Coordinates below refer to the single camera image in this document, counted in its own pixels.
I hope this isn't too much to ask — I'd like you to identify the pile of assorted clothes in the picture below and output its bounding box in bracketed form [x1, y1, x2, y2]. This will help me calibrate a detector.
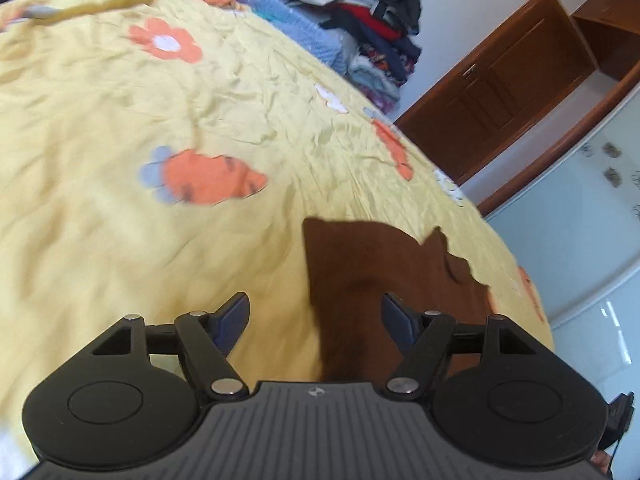
[140, 0, 425, 111]

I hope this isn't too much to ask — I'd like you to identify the brown knit sweater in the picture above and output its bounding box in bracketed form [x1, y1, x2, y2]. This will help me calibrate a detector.
[301, 217, 501, 385]

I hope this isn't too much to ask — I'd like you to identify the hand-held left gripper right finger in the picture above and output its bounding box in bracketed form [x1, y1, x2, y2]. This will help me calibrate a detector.
[381, 293, 543, 402]

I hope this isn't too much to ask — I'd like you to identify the brown wooden door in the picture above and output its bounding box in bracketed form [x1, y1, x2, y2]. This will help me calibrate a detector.
[394, 0, 640, 211]

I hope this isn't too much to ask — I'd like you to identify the yellow carrot print bedspread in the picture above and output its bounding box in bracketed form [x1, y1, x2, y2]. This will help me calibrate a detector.
[0, 0, 556, 466]

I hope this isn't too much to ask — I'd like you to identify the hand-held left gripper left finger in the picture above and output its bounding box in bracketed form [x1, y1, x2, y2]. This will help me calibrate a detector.
[90, 291, 250, 402]

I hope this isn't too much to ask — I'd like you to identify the frosted sliding wardrobe door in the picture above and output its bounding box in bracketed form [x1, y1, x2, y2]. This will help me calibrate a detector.
[480, 60, 640, 403]

